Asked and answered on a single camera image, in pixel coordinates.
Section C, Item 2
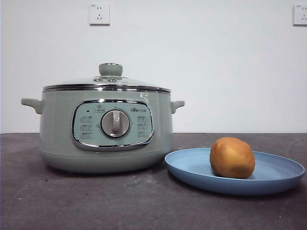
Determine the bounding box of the brown potato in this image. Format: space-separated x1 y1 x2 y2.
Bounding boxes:
210 137 256 180

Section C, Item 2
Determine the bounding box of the white wall socket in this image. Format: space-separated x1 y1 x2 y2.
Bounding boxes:
292 4 307 26
89 3 111 26

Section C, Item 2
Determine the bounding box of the pale green electric steamer pot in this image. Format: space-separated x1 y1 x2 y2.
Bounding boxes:
20 90 185 173

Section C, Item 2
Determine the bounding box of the glass lid with green knob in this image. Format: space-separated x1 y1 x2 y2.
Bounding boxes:
42 62 172 93

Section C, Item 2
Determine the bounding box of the blue round plate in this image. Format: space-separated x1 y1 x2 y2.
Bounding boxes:
164 148 306 196

